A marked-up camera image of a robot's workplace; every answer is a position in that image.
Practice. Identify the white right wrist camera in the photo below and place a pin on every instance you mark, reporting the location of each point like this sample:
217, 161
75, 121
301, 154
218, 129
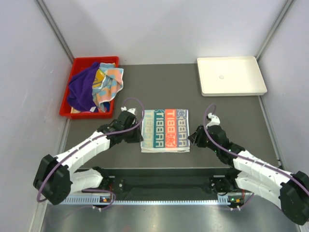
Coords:
213, 120

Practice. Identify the purple towel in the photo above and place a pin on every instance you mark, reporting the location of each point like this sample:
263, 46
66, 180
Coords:
80, 89

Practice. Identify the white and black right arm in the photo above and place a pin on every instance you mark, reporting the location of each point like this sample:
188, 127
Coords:
288, 191

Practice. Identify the white plastic tray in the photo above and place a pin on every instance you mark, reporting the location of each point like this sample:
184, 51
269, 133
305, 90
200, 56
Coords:
230, 76

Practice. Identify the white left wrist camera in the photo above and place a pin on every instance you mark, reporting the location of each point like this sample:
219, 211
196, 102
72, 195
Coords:
130, 110

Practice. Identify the red plastic bin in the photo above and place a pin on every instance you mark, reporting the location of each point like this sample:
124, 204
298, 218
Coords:
79, 64

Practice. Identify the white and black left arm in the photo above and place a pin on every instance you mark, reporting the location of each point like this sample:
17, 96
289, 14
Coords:
69, 162

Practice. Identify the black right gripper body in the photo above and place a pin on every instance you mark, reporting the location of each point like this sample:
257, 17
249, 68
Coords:
202, 139

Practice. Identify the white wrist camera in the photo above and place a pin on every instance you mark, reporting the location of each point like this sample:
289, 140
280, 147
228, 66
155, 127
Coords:
213, 120
130, 110

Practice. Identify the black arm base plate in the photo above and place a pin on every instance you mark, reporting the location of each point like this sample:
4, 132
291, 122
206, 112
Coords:
207, 180

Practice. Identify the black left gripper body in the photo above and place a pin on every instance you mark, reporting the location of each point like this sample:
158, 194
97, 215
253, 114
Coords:
132, 136

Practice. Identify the rabbit print striped towel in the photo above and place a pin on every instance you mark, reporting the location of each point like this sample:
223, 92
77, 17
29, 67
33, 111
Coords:
165, 130

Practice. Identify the pastel patchwork towel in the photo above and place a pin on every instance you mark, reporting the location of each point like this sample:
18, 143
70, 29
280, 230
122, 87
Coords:
107, 83

